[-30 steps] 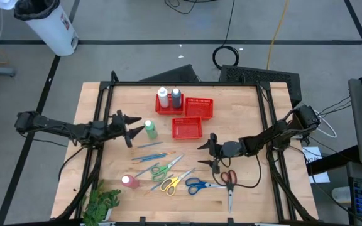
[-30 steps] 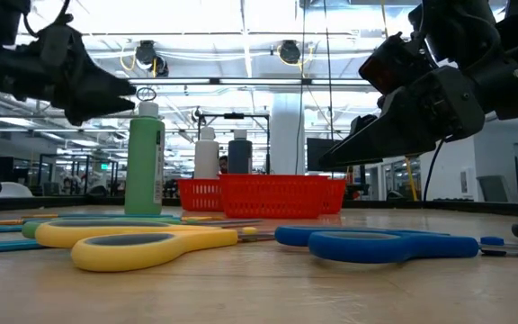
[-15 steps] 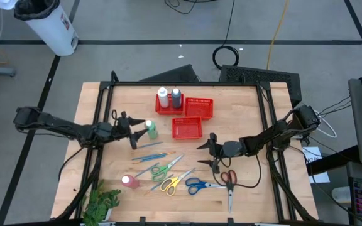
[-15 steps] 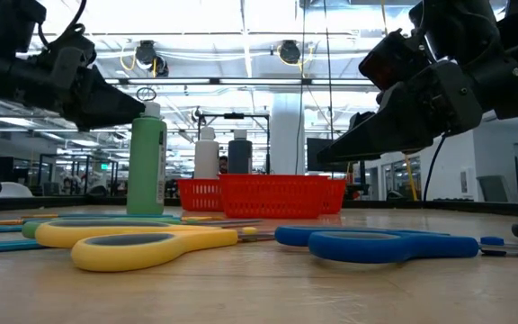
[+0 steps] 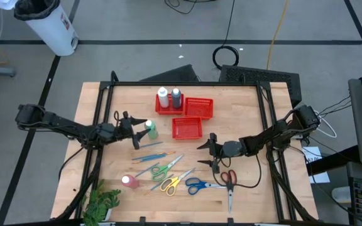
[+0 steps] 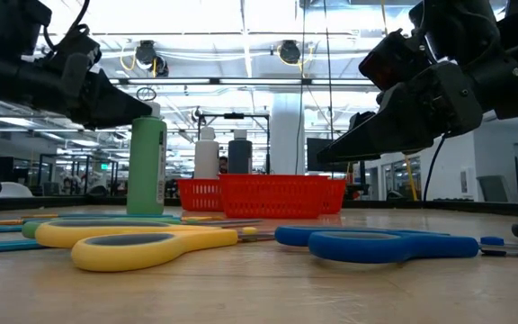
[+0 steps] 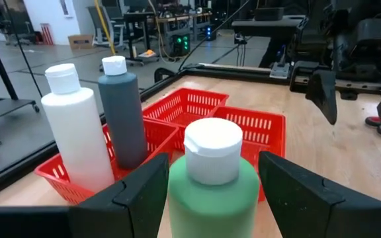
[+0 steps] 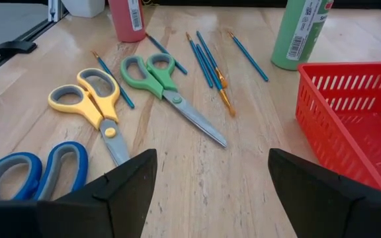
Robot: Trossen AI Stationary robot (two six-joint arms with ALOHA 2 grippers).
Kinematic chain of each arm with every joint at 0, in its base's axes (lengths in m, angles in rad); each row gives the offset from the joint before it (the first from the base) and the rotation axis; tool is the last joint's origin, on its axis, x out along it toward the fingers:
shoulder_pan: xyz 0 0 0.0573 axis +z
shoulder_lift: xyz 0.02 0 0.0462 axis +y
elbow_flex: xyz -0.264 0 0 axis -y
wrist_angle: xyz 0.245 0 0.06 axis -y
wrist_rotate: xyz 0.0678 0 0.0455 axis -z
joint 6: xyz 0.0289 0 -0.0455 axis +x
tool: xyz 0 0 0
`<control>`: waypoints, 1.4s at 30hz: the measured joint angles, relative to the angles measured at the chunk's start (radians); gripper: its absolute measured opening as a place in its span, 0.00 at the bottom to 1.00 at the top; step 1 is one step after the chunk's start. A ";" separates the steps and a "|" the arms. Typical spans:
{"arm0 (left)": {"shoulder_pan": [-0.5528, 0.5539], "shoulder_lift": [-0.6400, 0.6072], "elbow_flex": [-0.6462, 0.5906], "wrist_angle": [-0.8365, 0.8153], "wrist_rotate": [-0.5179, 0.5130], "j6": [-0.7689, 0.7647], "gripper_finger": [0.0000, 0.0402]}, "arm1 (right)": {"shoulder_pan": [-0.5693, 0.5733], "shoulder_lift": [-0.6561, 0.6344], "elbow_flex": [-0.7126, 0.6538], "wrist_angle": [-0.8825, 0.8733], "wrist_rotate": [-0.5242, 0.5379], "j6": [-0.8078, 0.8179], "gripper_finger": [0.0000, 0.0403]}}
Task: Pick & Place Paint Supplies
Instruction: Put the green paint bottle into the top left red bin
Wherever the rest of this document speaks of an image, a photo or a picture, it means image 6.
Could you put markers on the white paint bottle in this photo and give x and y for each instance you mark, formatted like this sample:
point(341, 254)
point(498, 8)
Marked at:
point(206, 157)

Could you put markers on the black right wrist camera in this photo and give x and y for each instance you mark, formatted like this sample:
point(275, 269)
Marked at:
point(394, 60)

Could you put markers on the person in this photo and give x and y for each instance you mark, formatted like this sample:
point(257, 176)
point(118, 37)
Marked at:
point(223, 164)

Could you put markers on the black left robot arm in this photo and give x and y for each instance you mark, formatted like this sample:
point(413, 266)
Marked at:
point(7, 22)

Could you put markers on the black monitor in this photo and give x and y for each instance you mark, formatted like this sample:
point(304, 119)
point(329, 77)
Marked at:
point(311, 155)

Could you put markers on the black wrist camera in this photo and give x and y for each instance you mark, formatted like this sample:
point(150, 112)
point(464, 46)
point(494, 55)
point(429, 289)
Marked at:
point(394, 60)
point(79, 45)

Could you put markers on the red plastic mesh basket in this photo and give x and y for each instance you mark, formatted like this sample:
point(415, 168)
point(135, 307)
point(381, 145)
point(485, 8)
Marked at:
point(272, 198)
point(198, 195)
point(336, 195)

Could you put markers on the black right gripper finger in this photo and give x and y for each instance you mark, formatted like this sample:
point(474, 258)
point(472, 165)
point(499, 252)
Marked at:
point(376, 141)
point(361, 119)

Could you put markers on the white rounded object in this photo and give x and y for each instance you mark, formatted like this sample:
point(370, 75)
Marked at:
point(11, 191)

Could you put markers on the black paint bottle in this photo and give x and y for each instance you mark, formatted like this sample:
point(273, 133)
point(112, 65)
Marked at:
point(240, 157)

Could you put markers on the black aluminium table frame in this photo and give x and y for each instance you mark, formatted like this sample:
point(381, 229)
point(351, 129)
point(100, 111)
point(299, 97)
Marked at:
point(466, 207)

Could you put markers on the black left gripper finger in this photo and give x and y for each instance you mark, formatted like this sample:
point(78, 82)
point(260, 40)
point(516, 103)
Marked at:
point(106, 108)

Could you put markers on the green paint bottle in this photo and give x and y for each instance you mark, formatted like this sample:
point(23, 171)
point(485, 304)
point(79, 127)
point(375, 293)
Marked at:
point(144, 171)

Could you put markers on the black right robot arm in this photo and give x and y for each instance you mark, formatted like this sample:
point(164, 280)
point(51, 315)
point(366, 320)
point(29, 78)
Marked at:
point(511, 45)

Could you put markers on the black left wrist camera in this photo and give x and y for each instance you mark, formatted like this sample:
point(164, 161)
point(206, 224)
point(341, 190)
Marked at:
point(79, 45)

